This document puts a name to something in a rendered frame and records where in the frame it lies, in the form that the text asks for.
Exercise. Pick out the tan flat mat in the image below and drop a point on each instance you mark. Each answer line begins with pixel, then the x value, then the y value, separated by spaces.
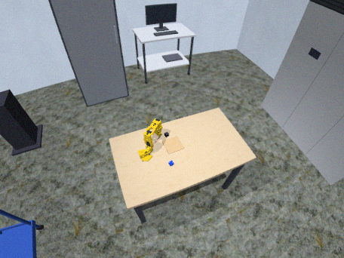
pixel 172 145

